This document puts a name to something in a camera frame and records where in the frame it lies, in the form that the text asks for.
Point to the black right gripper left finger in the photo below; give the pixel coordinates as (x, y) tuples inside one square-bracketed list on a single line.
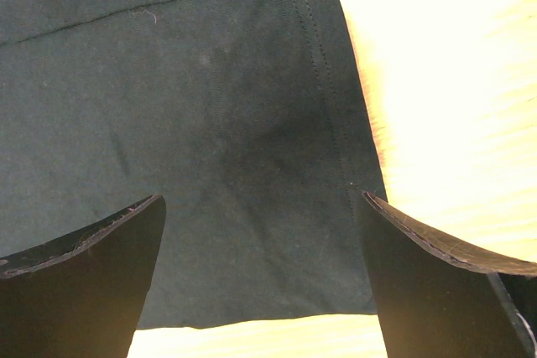
[(82, 294)]

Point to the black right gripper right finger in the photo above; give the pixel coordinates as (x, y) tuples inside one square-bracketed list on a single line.
[(440, 296)]

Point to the black t shirt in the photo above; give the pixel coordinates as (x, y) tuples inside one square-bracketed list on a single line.
[(246, 115)]

